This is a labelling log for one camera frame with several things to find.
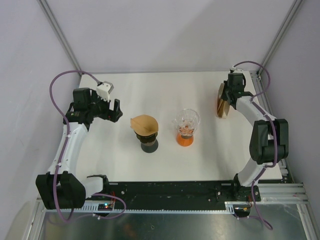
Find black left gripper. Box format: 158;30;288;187
87;90;122;123

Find brown paper coffee filter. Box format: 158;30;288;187
130;114;159;136

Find olive green plastic dripper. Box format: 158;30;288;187
135;132;158;144

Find orange liquid glass beaker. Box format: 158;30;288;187
176;127;194;147

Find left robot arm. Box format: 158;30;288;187
35;82;123;210

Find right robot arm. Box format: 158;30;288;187
220;71;289;201

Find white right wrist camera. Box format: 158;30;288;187
229;66;244;73

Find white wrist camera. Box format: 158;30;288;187
96;81;114;102
229;66;244;73

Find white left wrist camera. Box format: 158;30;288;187
96;81;114;102

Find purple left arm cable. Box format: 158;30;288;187
49;70;126;224

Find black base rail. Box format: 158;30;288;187
84;180;261;221

